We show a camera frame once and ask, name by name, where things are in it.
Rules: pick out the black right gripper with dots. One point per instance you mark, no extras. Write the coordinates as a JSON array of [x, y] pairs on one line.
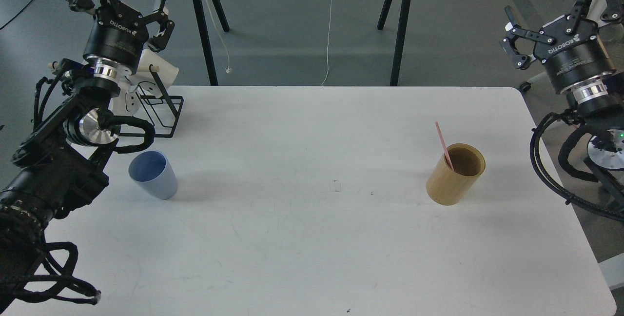
[[575, 55]]

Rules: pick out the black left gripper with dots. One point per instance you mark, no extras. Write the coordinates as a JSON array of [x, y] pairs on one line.
[[114, 35]]

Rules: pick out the blue plastic cup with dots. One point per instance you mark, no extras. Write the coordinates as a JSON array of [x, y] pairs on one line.
[[153, 173]]

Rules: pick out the pink chopstick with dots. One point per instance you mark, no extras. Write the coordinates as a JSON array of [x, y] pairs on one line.
[[444, 146]]

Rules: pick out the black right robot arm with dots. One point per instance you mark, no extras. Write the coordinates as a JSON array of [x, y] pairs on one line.
[[592, 152]]

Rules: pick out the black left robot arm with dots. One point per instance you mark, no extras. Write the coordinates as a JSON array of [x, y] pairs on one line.
[[74, 135]]

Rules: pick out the white mug on rack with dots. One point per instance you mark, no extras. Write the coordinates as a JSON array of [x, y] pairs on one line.
[[127, 103]]

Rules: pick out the bamboo cylinder holder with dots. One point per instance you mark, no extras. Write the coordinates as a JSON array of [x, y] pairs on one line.
[[454, 176]]

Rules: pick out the black wire cup rack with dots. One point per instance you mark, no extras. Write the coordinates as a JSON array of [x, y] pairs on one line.
[[163, 113]]

